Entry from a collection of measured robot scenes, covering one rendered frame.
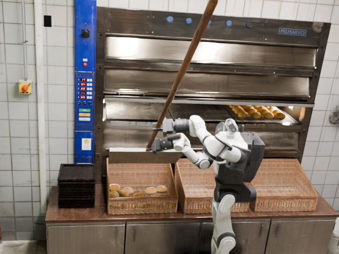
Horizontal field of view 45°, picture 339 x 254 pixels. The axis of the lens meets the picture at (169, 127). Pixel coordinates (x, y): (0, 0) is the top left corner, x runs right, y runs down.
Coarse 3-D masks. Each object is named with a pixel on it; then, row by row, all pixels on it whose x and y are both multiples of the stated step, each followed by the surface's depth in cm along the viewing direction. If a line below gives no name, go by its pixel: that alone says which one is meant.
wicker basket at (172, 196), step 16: (112, 176) 358; (128, 176) 361; (144, 176) 363; (160, 176) 366; (144, 192) 357; (176, 192) 331; (112, 208) 330; (128, 208) 324; (144, 208) 327; (160, 208) 329; (176, 208) 331
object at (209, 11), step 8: (216, 0) 133; (208, 8) 136; (208, 16) 140; (200, 24) 145; (200, 32) 149; (192, 40) 157; (192, 48) 160; (192, 56) 167; (184, 64) 173; (184, 72) 179; (176, 80) 189; (176, 88) 195; (168, 96) 207; (168, 104) 215; (160, 120) 238; (152, 136) 268
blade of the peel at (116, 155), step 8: (112, 152) 298; (120, 152) 299; (128, 152) 300; (136, 152) 301; (144, 152) 301; (152, 152) 302; (160, 152) 303; (168, 152) 304; (176, 152) 305; (112, 160) 320; (120, 160) 321; (128, 160) 322; (136, 160) 323; (144, 160) 324; (152, 160) 325; (160, 160) 326; (168, 160) 328; (176, 160) 329
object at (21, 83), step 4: (20, 80) 320; (28, 80) 322; (32, 80) 323; (20, 84) 317; (24, 84) 317; (32, 84) 322; (20, 88) 318; (28, 88) 319; (32, 88) 322; (20, 92) 319; (24, 92) 319; (28, 92) 320; (32, 92) 323
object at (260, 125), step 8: (104, 120) 346; (112, 120) 348; (120, 120) 349; (128, 120) 351; (136, 120) 353; (144, 120) 354; (152, 120) 356; (264, 128) 373; (272, 128) 374; (280, 128) 375; (288, 128) 376; (296, 128) 378
